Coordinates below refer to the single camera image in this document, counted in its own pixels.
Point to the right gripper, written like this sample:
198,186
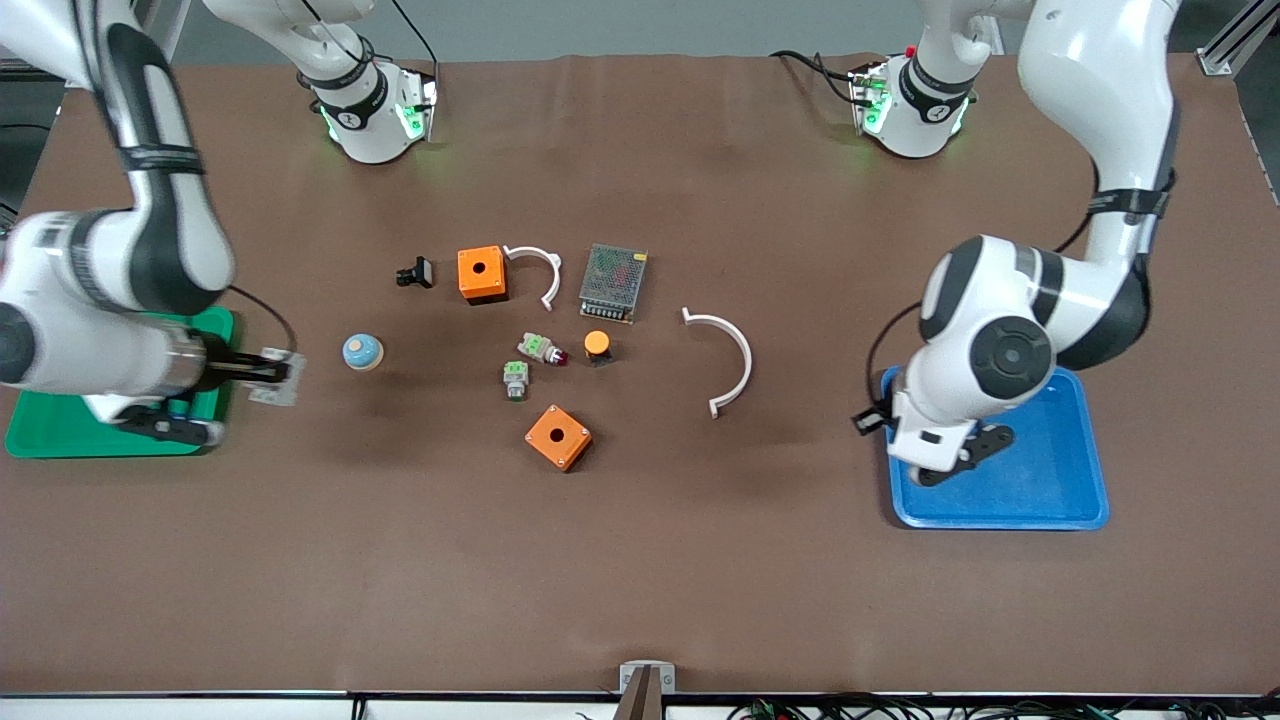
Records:
222,370

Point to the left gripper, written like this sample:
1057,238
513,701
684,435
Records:
884,411

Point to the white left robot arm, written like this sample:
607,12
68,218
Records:
1090,90

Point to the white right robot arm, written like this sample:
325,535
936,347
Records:
150,250

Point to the blue plastic tray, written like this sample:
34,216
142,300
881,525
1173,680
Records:
1040,490

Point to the blue dome knob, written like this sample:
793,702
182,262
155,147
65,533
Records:
362,352

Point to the small black connector part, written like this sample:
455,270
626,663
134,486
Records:
416,272

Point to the green plastic tray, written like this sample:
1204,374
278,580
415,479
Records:
50,430

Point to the orange box with hole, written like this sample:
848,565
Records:
482,275
558,437

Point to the red indicator light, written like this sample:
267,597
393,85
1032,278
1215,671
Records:
542,348

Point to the orange push button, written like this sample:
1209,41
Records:
598,346

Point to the metal mesh power supply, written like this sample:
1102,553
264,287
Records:
612,282

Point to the aluminium profile bar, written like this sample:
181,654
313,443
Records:
1235,40

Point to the green push-button switch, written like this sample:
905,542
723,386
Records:
516,380

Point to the metal table edge bracket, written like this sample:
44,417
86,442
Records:
647,685

